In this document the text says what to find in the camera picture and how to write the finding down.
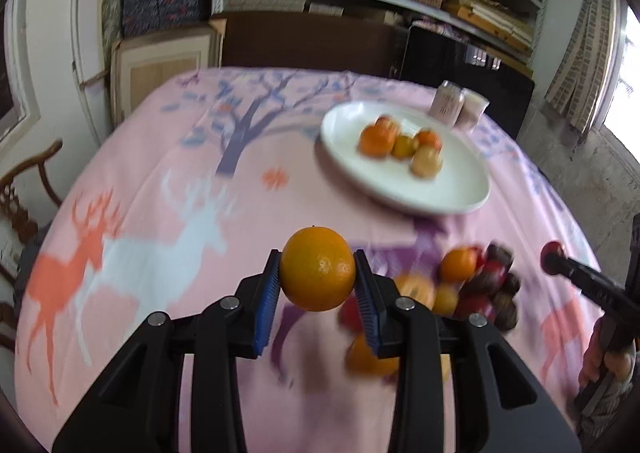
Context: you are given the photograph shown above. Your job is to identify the black monitor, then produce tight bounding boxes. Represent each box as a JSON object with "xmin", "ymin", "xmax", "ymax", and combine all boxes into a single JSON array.
[{"xmin": 400, "ymin": 25, "xmax": 535, "ymax": 138}]

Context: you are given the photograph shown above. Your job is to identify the framed picture in box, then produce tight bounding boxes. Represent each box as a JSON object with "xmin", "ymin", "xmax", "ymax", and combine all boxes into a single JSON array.
[{"xmin": 110, "ymin": 19, "xmax": 227, "ymax": 127}]

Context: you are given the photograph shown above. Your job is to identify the orange in pile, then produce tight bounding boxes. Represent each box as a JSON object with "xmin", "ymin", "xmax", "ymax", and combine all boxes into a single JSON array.
[{"xmin": 439, "ymin": 247, "xmax": 482, "ymax": 284}]

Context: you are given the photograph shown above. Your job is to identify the dark wooden board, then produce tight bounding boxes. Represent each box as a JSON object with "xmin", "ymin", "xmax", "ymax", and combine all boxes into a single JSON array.
[{"xmin": 220, "ymin": 11, "xmax": 399, "ymax": 77}]

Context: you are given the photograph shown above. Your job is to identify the white paper cup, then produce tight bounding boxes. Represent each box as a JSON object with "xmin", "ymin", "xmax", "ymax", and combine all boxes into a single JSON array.
[{"xmin": 454, "ymin": 88, "xmax": 490, "ymax": 132}]

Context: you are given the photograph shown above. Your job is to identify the small yellow fruit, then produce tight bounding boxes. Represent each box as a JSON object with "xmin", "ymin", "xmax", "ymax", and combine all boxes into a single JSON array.
[{"xmin": 390, "ymin": 135, "xmax": 418, "ymax": 161}]

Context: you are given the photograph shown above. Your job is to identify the operator right hand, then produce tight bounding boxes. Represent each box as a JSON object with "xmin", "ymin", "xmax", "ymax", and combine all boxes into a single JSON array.
[{"xmin": 578, "ymin": 317, "xmax": 636, "ymax": 388}]

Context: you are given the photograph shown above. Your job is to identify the small orange tangerine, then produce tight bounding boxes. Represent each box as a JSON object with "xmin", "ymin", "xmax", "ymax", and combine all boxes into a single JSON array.
[{"xmin": 413, "ymin": 129, "xmax": 442, "ymax": 152}]

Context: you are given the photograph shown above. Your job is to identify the pale yellow fruit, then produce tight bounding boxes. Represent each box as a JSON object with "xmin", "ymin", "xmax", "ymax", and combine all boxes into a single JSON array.
[{"xmin": 410, "ymin": 146, "xmax": 442, "ymax": 179}]

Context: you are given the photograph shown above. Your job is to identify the large orange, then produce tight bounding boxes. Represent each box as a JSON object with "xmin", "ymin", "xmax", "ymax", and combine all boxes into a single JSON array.
[{"xmin": 279, "ymin": 227, "xmax": 356, "ymax": 312}]

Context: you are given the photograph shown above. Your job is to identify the orange mandarin on plate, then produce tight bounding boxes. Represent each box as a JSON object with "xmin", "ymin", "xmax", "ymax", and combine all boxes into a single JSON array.
[{"xmin": 358, "ymin": 125, "xmax": 398, "ymax": 158}]

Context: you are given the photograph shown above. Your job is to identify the blue patterned boxes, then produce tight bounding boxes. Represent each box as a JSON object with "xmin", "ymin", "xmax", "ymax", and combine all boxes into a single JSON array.
[{"xmin": 122, "ymin": 0, "xmax": 209, "ymax": 37}]

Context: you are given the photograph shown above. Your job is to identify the white oval plate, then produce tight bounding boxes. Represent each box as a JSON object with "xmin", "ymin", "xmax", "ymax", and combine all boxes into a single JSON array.
[{"xmin": 320, "ymin": 101, "xmax": 490, "ymax": 215}]

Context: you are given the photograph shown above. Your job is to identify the pink drink can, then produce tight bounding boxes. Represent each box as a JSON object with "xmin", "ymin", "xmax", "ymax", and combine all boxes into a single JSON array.
[{"xmin": 428, "ymin": 80, "xmax": 464, "ymax": 127}]

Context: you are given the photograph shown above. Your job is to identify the pink deer tablecloth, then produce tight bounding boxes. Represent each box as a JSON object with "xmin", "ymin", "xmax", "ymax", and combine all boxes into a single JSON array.
[{"xmin": 15, "ymin": 69, "xmax": 599, "ymax": 447}]

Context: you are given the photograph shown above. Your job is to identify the wooden chair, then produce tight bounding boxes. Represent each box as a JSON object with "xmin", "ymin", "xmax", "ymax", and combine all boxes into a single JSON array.
[{"xmin": 1, "ymin": 138, "xmax": 64, "ymax": 352}]

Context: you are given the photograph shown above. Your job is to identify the beige patterned curtain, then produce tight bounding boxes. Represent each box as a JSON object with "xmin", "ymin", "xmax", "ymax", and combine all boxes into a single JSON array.
[{"xmin": 544, "ymin": 0, "xmax": 620, "ymax": 135}]

